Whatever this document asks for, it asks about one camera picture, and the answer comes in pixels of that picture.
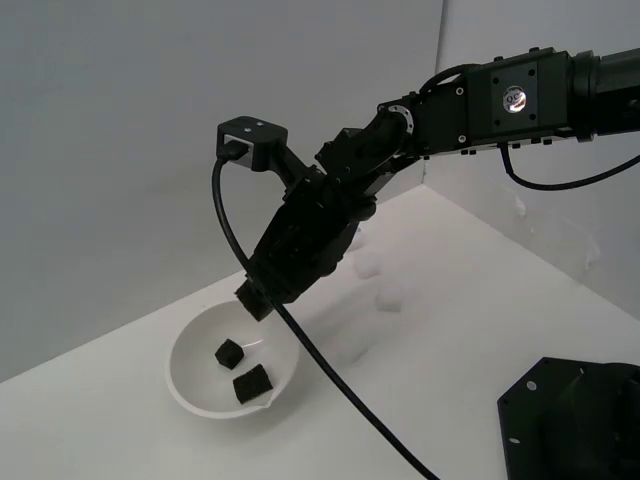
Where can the white bowl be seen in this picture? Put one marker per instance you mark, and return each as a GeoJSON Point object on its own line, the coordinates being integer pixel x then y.
{"type": "Point", "coordinates": [200, 370]}

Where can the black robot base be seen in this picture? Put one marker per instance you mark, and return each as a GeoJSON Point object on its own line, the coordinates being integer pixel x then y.
{"type": "Point", "coordinates": [575, 425]}

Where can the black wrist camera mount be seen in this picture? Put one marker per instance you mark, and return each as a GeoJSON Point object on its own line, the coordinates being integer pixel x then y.
{"type": "Point", "coordinates": [260, 140]}

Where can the white foam cube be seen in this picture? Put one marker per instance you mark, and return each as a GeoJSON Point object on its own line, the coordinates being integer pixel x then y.
{"type": "Point", "coordinates": [368, 265]}
{"type": "Point", "coordinates": [390, 299]}

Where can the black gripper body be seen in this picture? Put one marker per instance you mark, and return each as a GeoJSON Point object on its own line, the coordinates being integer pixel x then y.
{"type": "Point", "coordinates": [320, 205]}

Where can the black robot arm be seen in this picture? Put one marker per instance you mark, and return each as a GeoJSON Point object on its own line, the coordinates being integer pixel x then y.
{"type": "Point", "coordinates": [515, 100]}

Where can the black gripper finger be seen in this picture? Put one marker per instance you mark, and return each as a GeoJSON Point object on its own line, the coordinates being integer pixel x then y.
{"type": "Point", "coordinates": [340, 252]}
{"type": "Point", "coordinates": [295, 265]}

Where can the black foam cube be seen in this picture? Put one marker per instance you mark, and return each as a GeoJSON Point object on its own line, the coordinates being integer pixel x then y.
{"type": "Point", "coordinates": [230, 354]}
{"type": "Point", "coordinates": [256, 305]}
{"type": "Point", "coordinates": [254, 384]}

